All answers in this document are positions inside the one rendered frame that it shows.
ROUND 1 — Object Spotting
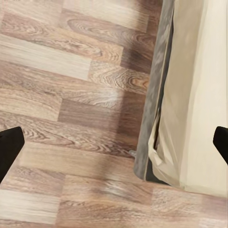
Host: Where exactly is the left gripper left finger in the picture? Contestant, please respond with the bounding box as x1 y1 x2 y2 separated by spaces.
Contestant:
0 126 25 183

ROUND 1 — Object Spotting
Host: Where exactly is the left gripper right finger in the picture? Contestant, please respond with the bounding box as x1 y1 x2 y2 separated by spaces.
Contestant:
213 126 228 165

